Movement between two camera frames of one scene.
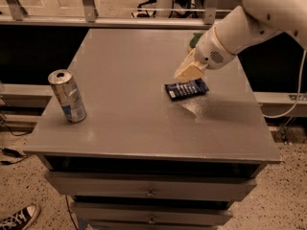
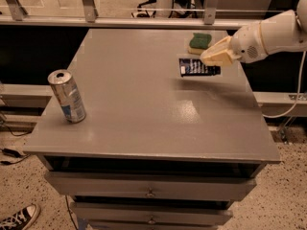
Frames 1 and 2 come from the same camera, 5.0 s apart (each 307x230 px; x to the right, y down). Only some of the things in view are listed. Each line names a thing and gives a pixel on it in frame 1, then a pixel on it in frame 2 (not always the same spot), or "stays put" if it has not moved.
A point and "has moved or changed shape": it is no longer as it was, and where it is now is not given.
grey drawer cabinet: [153, 152] stays put
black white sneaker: [22, 218] stays put
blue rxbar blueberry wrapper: [181, 89] has moved or changed shape
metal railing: [13, 15] stays put
